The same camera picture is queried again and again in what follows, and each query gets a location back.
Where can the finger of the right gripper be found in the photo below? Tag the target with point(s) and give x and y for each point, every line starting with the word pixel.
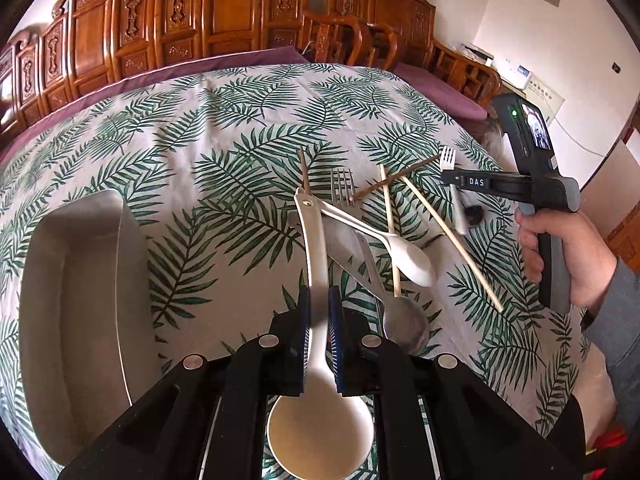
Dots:
pixel 450 177

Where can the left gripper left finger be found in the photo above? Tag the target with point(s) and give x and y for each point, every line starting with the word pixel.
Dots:
pixel 205 419

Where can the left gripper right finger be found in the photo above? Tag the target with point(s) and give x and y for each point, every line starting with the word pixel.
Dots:
pixel 431 421

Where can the cream plastic fork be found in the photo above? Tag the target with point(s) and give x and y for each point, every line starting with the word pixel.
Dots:
pixel 446 162

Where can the cream plastic ladle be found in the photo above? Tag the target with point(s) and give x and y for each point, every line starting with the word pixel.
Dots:
pixel 319 434

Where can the brown wooden chopstick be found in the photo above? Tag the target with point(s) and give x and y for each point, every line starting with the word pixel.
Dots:
pixel 304 170

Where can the grey sleeved forearm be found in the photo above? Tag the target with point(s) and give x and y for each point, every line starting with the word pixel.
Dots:
pixel 615 331

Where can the person's right hand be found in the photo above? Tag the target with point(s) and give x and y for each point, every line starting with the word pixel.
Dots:
pixel 589 261

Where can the small dark metal spoon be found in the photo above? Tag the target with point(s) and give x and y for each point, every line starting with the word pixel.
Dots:
pixel 474 214

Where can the light bamboo chopstick long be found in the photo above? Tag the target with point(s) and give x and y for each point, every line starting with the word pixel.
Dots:
pixel 457 244

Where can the white paper chart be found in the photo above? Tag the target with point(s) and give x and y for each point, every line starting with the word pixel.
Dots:
pixel 544 97

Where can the purple armchair cushion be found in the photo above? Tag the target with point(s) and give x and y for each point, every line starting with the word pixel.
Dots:
pixel 451 101

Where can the cream plastic spoon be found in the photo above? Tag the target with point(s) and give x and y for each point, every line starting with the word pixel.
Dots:
pixel 409 258

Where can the dark brown chopstick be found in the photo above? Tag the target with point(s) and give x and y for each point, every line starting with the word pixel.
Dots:
pixel 386 181

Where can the metal fork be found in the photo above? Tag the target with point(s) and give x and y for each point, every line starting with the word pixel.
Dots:
pixel 342 186

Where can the light bamboo chopstick short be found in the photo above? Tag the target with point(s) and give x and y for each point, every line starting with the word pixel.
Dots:
pixel 390 229

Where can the grey rectangular tray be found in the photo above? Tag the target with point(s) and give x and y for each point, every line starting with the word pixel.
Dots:
pixel 87 347

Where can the carved wooden armchair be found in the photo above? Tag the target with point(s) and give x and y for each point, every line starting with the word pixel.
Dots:
pixel 413 22

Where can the purple sofa cushion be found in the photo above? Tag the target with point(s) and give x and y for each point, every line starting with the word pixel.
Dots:
pixel 279 55

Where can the palm leaf tablecloth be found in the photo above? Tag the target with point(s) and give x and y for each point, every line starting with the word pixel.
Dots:
pixel 208 165

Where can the carved wooden sofa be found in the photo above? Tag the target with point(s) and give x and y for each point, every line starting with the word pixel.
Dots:
pixel 91 44

